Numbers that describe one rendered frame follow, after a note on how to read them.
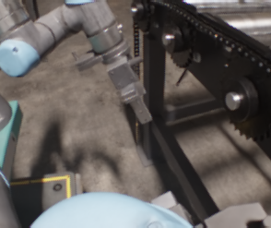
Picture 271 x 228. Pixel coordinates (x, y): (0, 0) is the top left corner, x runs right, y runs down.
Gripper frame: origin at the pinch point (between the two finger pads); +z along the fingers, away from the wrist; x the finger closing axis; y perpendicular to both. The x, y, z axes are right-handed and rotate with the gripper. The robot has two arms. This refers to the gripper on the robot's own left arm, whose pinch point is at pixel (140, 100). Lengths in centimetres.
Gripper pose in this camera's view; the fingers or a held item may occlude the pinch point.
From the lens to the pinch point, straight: 61.1
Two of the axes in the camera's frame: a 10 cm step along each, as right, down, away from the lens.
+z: 4.3, 7.4, 5.1
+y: 9.0, -4.0, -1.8
